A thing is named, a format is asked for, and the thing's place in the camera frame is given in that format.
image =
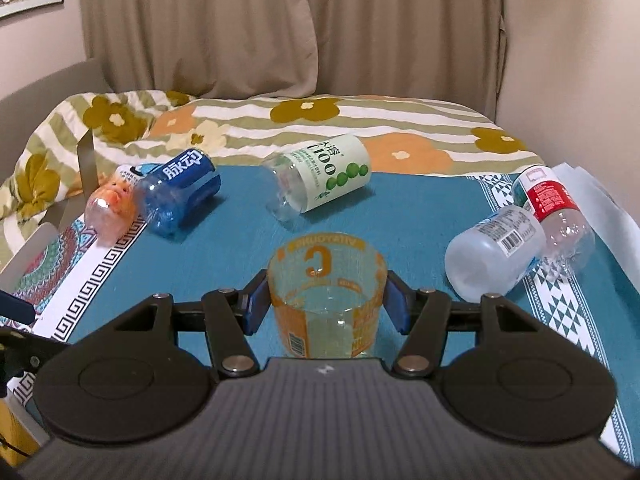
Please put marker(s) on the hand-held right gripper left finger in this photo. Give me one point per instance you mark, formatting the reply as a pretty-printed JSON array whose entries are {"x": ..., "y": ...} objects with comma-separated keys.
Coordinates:
[{"x": 258, "y": 305}]

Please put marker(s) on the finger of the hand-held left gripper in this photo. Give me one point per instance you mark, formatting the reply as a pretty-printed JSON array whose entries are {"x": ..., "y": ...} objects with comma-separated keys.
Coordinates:
[
  {"x": 15, "y": 308},
  {"x": 30, "y": 347}
]

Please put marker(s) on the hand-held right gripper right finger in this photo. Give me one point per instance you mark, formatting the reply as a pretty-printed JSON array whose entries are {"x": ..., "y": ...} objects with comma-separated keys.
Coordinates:
[{"x": 396, "y": 305}]

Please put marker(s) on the orange label clear cup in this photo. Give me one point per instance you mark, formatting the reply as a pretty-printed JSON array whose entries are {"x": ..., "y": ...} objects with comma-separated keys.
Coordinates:
[{"x": 325, "y": 310}]

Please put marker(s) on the white label frosted cup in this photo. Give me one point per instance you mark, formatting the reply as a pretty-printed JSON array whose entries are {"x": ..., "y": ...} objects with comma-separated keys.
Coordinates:
[{"x": 492, "y": 255}]

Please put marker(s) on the blue label cup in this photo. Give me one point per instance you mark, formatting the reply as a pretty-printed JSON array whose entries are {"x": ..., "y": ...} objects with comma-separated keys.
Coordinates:
[{"x": 182, "y": 192}]

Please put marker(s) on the pink and orange label cup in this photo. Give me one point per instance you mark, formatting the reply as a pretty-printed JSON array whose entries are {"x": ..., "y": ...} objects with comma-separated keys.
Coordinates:
[{"x": 112, "y": 207}]

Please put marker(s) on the green and white label cup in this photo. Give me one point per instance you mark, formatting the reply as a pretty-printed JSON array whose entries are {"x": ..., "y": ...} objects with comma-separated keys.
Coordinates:
[{"x": 325, "y": 175}]

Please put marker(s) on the red label clear cup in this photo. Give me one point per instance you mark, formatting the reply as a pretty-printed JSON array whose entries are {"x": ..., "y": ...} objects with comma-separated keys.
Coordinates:
[{"x": 555, "y": 205}]

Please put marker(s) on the teal patterned table cloth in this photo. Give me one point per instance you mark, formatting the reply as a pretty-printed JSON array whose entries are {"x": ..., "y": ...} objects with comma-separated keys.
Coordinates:
[{"x": 415, "y": 210}]

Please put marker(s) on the grey metal strip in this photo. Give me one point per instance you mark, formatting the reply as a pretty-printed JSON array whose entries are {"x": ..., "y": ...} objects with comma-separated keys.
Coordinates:
[{"x": 88, "y": 160}]

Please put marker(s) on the floral striped blanket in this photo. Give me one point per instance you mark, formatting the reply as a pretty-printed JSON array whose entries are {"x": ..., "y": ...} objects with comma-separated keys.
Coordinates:
[{"x": 400, "y": 115}]

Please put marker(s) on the grey upholstered headboard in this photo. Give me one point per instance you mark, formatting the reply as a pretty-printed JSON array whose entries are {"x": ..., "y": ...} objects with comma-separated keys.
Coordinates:
[{"x": 50, "y": 85}]

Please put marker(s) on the white paper sheet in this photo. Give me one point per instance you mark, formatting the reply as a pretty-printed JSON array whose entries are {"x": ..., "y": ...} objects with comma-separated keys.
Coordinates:
[{"x": 615, "y": 220}]

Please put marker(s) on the beige curtain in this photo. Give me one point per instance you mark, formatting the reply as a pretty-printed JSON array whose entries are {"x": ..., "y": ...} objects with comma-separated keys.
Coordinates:
[{"x": 250, "y": 25}]

